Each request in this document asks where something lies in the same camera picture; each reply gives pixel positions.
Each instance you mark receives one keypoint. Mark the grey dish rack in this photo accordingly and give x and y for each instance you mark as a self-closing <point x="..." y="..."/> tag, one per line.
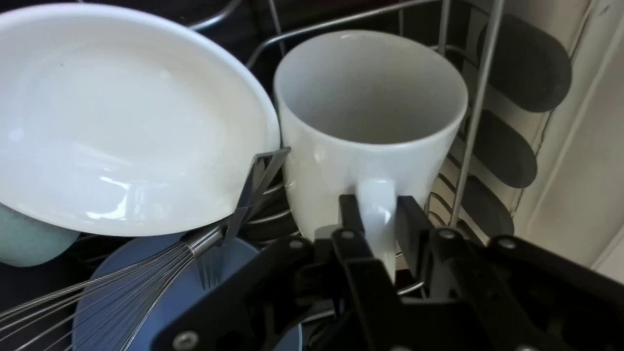
<point x="480" y="99"/>

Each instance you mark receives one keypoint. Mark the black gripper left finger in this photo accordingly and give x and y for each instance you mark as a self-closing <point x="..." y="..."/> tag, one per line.
<point x="312" y="294"/>

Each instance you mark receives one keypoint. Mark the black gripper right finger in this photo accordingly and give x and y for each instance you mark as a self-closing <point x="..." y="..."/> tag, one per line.
<point x="507" y="294"/>

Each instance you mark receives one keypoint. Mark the teal plastic cup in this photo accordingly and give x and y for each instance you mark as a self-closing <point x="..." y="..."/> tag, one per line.
<point x="29" y="245"/>

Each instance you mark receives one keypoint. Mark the white bowl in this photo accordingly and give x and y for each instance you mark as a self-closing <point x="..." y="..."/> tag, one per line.
<point x="123" y="124"/>

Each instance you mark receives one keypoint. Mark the blue plate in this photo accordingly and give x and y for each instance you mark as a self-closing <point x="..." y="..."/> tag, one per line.
<point x="162" y="305"/>

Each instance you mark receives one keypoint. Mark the white ceramic mug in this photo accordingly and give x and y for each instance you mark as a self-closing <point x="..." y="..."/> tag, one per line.
<point x="363" y="163"/>

